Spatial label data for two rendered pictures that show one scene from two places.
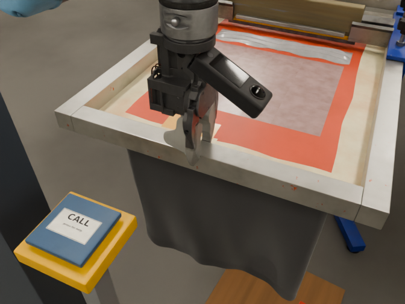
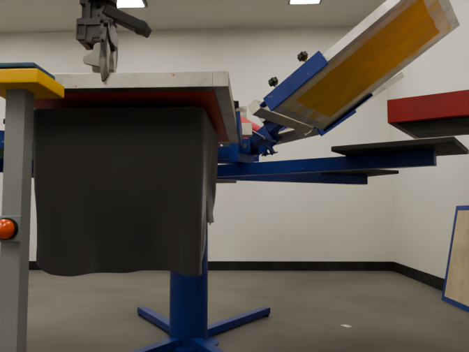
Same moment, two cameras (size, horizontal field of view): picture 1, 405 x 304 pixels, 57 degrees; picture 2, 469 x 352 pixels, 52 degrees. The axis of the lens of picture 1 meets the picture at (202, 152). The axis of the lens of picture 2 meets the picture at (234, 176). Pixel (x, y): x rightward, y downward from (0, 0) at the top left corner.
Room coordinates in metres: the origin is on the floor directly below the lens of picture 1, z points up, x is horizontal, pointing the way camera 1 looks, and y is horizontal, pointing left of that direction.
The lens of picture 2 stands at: (-0.70, 0.14, 0.68)
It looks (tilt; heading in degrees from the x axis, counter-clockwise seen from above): 5 degrees up; 338
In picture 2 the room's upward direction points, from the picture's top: straight up
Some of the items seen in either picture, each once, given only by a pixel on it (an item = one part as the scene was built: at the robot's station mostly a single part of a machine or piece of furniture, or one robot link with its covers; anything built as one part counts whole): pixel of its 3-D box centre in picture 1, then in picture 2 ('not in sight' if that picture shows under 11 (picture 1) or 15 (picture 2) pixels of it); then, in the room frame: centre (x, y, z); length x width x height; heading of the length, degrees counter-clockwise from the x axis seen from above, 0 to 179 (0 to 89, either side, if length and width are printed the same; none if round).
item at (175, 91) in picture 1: (185, 72); (98, 23); (0.48, 0.03, 1.14); 0.09 x 0.08 x 0.12; 66
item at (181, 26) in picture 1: (187, 19); not in sight; (0.47, 0.02, 1.22); 0.08 x 0.08 x 0.05
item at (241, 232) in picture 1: (216, 217); (116, 191); (0.54, -0.03, 0.74); 0.45 x 0.03 x 0.43; 66
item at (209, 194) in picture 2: not in sight; (206, 193); (0.67, -0.32, 0.74); 0.46 x 0.04 x 0.42; 156
